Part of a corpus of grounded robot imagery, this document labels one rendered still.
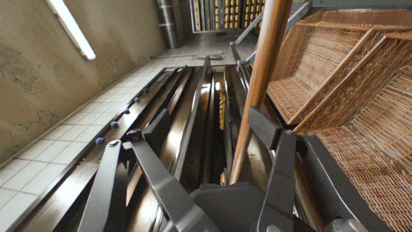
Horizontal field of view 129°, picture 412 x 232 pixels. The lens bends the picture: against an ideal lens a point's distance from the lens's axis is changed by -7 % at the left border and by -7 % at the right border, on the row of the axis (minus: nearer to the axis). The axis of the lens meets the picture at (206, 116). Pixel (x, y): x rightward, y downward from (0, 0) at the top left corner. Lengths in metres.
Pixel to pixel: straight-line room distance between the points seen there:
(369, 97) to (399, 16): 0.31
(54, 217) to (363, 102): 1.43
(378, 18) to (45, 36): 2.04
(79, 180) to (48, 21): 1.27
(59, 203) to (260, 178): 0.93
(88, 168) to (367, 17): 1.58
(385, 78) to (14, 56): 2.00
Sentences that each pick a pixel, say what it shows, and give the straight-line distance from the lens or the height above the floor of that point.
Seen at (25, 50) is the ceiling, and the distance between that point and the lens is 1.52.
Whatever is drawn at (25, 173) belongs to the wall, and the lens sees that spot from 1.20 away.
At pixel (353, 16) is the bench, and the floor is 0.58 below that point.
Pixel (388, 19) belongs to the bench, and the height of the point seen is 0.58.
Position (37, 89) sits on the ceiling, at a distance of 1.49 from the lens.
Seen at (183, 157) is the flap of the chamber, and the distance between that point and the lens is 0.47.
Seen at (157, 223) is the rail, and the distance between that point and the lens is 0.43.
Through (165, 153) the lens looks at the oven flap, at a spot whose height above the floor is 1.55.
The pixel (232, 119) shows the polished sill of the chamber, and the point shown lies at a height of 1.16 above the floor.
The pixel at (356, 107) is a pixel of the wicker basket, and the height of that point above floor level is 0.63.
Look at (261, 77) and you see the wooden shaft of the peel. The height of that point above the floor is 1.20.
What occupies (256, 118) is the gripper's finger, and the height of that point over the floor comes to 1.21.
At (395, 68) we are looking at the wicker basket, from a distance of 0.81.
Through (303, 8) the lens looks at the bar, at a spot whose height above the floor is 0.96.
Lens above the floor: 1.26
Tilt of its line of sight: 6 degrees up
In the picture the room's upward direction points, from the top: 90 degrees counter-clockwise
